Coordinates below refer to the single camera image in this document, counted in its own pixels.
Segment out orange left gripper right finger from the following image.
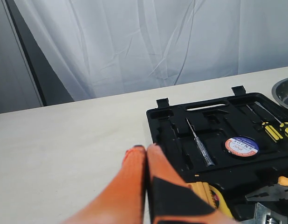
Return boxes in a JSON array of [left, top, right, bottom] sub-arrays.
[[147, 144, 237, 224]]

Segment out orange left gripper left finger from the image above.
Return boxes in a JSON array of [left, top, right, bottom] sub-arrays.
[[63, 146, 146, 224]]

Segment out black plastic tool case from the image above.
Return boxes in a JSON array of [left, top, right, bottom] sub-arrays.
[[146, 86, 288, 224]]

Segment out yellow utility knife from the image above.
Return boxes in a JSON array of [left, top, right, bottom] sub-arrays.
[[188, 182, 217, 209]]

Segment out yellow tape measure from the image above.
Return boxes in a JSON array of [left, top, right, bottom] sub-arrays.
[[209, 185, 233, 218]]

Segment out black electrical tape roll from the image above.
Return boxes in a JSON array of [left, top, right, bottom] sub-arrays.
[[225, 137, 260, 158]]

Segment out yellow black small screwdriver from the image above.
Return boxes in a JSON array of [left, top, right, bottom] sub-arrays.
[[247, 105, 283, 142]]

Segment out yellow black large screwdriver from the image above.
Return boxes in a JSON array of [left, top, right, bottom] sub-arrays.
[[255, 101, 288, 137]]

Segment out round stainless steel dish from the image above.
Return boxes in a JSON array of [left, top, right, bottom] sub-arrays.
[[271, 78, 288, 109]]

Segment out white backdrop curtain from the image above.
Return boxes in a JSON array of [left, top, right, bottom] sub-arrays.
[[16, 0, 288, 101]]

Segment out clear handle test screwdriver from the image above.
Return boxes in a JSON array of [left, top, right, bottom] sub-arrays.
[[185, 118, 214, 167]]

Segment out black handle adjustable wrench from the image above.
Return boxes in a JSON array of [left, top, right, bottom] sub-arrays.
[[252, 203, 288, 224]]

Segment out orange handle combination pliers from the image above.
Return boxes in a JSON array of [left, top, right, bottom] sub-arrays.
[[245, 176, 288, 202]]

